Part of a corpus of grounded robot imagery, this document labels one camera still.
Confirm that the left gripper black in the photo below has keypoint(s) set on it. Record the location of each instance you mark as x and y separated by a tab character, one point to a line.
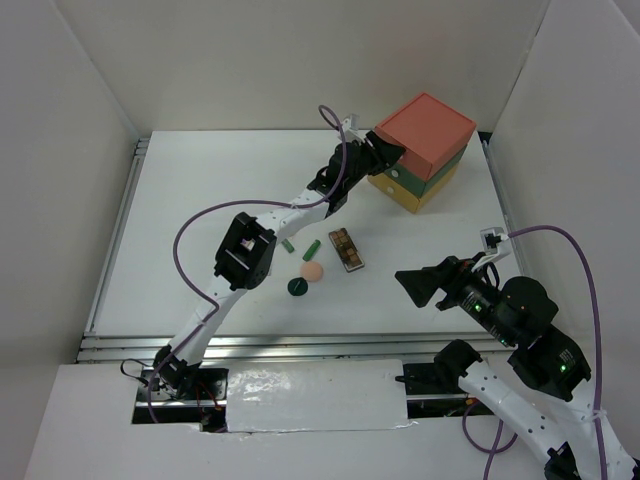
385	154

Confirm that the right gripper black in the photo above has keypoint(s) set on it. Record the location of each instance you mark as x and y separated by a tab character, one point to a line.
418	283

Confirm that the white foil covered panel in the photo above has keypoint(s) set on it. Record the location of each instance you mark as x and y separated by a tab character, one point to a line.
319	396

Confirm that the dark green round compact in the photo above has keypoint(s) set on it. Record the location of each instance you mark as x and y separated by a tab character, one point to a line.
297	287

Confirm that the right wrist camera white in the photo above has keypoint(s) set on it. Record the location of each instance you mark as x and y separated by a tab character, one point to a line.
496	245

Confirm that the orange drawer box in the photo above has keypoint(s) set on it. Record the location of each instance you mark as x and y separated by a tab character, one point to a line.
431	132

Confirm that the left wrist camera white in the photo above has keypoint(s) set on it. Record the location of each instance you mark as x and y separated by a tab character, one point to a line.
351	131

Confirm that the dark brown eyeshadow palette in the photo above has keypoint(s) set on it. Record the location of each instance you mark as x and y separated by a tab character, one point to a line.
346	250

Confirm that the round peach powder puff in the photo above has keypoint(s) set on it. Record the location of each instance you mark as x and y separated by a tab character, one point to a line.
312	271

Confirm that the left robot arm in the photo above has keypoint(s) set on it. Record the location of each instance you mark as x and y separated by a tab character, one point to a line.
244	257

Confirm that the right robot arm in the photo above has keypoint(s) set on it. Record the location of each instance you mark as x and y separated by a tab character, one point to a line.
575	440

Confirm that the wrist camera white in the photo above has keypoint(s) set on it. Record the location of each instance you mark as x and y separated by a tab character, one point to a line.
351	131
496	245

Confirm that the green lipstick tube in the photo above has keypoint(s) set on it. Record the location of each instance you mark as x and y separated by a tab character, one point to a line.
312	250
288	246

